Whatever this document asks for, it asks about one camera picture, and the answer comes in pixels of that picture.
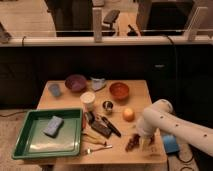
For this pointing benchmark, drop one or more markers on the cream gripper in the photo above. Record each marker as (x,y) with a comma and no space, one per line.
(146,141)

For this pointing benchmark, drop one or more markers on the purple grape bunch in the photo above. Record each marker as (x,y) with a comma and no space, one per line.
(132,143)

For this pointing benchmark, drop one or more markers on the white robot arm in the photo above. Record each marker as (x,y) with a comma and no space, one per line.
(159,115)

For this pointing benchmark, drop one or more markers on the red bowl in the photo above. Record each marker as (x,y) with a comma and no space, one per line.
(119,90)

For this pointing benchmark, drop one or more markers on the purple bowl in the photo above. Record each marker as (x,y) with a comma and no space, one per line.
(76,82)

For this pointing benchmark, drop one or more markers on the blue object on floor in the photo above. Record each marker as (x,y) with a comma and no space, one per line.
(170,144)

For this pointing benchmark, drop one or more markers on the yellow orange fruit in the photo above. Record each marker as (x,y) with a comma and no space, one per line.
(128,114)

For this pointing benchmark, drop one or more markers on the dark rectangular block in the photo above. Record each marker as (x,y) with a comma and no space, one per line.
(103,130)

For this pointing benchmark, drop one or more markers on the small metal cup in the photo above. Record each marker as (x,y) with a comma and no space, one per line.
(107,107)

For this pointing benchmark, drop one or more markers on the silver fork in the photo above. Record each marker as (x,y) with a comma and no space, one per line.
(90,150)

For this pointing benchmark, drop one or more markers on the yellow banana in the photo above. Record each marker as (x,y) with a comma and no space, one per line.
(93,138)

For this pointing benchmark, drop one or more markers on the white cup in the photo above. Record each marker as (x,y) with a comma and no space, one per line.
(88,99)

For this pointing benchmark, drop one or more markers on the blue sponge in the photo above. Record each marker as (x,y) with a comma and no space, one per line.
(53,126)

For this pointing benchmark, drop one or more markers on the green plastic tray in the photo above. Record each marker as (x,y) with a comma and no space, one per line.
(33,143)

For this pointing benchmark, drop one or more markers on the blue cup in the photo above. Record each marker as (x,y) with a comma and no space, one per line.
(54,89)

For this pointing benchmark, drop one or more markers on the black office chair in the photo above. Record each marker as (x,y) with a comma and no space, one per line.
(108,22)

